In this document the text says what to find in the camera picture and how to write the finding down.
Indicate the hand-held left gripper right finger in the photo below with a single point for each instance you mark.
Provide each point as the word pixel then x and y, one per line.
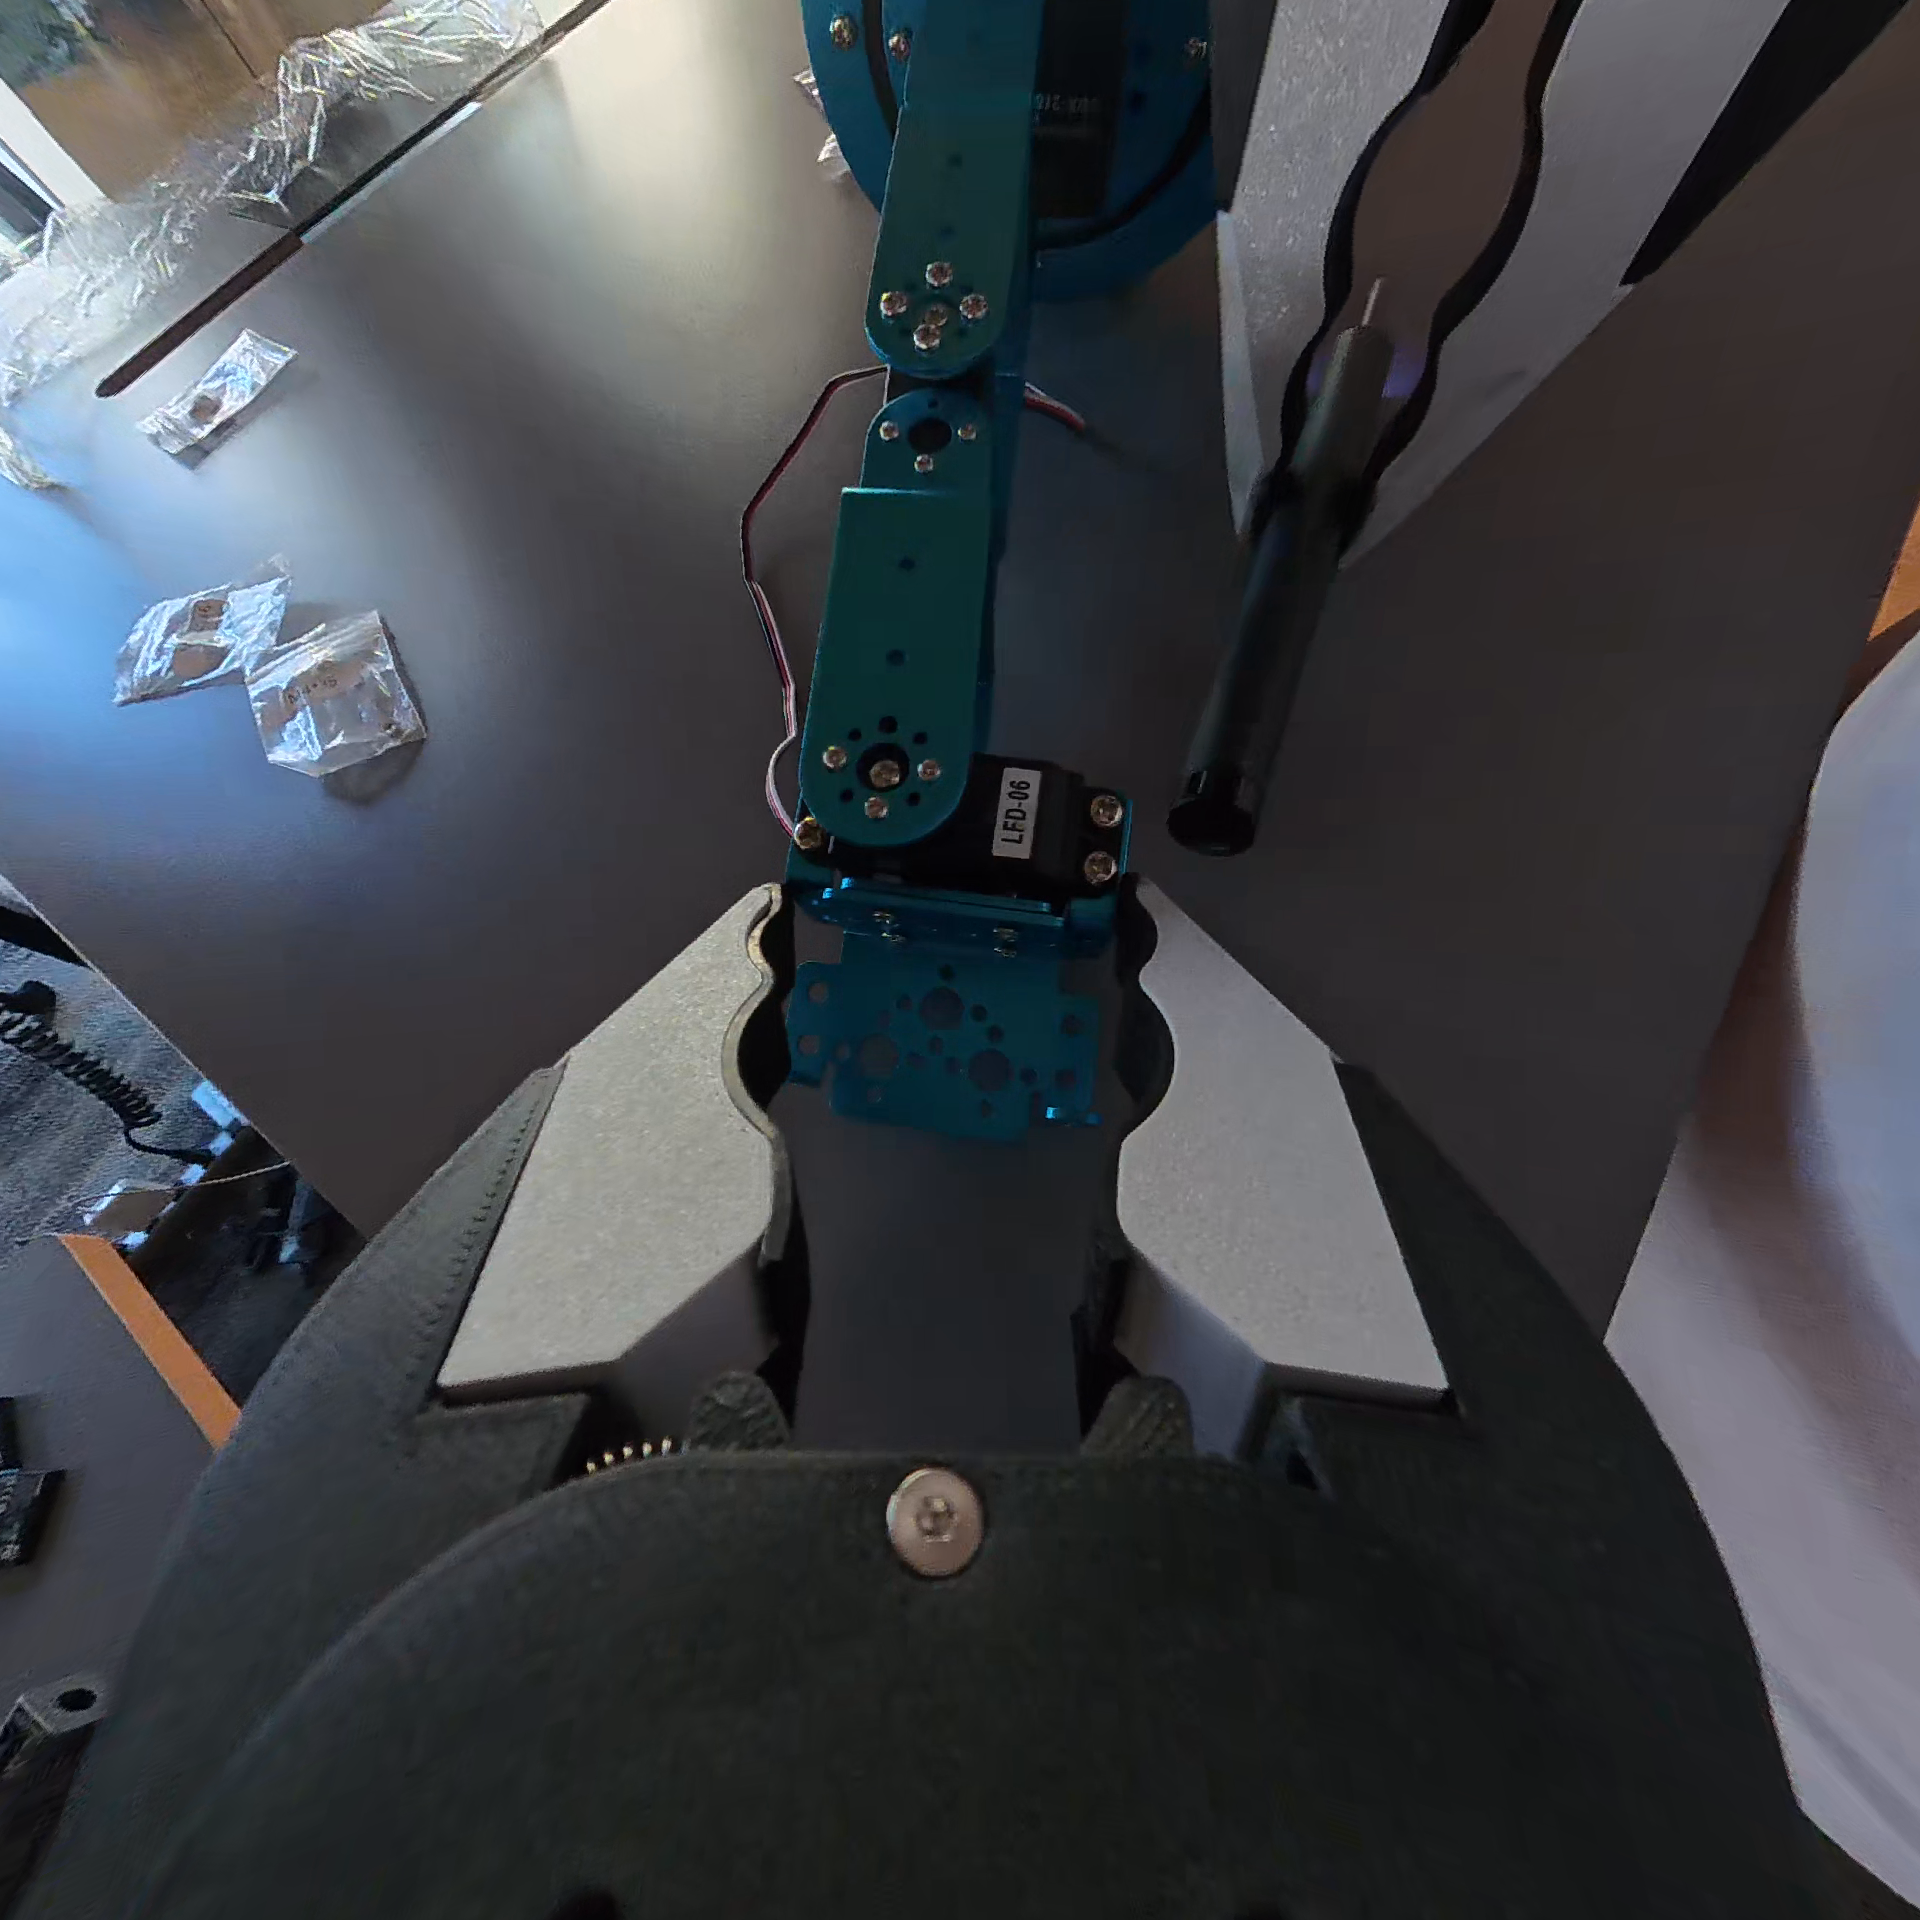
pixel 1276 1200

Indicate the blue toy robot arm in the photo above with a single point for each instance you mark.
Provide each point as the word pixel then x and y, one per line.
pixel 915 600

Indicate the grey side desk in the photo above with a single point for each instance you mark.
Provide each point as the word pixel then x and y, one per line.
pixel 107 1441

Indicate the black ridged block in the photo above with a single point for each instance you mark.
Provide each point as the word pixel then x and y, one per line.
pixel 24 1517

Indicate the crinkled clear plastic wrap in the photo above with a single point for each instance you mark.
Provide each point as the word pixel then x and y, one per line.
pixel 375 67

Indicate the person's white shirt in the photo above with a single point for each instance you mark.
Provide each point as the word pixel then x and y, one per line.
pixel 1799 1200

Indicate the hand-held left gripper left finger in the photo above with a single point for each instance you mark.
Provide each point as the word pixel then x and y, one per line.
pixel 629 1200

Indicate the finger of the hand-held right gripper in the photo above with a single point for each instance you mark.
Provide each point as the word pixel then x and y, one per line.
pixel 1289 120
pixel 1622 135

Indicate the clear screw bag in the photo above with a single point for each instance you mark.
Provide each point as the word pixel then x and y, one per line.
pixel 219 399
pixel 329 699
pixel 189 638

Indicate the black screwdriver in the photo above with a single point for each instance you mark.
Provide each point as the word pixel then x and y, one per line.
pixel 1261 646

